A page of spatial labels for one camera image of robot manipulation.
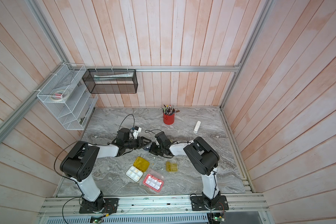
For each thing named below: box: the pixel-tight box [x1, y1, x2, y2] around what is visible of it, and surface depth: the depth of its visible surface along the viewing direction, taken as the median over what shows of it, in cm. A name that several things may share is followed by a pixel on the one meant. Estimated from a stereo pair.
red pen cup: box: [162, 108, 176, 126], surface depth 106 cm
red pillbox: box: [142, 173, 164, 193], surface depth 82 cm
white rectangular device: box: [193, 120, 202, 134], surface depth 106 cm
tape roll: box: [50, 90, 70, 102], surface depth 75 cm
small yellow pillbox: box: [165, 161, 178, 172], surface depth 89 cm
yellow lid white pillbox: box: [125, 156, 150, 183], surface depth 87 cm
